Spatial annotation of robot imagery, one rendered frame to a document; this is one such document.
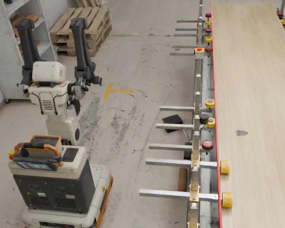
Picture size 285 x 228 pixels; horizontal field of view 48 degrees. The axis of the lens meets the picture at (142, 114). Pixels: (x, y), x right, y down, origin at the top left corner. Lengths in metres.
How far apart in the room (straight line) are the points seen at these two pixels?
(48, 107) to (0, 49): 2.02
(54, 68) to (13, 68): 2.08
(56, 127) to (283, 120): 1.74
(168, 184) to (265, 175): 1.29
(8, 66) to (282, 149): 3.39
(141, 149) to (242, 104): 1.35
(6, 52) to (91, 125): 1.40
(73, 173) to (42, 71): 0.77
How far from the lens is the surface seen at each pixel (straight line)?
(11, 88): 4.64
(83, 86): 2.37
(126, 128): 3.83
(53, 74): 2.37
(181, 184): 3.07
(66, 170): 2.34
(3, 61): 4.44
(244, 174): 2.09
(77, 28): 2.36
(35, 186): 2.63
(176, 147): 2.28
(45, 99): 2.43
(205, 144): 2.25
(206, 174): 2.44
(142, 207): 3.02
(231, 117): 2.51
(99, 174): 2.96
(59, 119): 2.56
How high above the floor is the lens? 2.42
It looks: 37 degrees down
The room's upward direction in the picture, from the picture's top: 5 degrees counter-clockwise
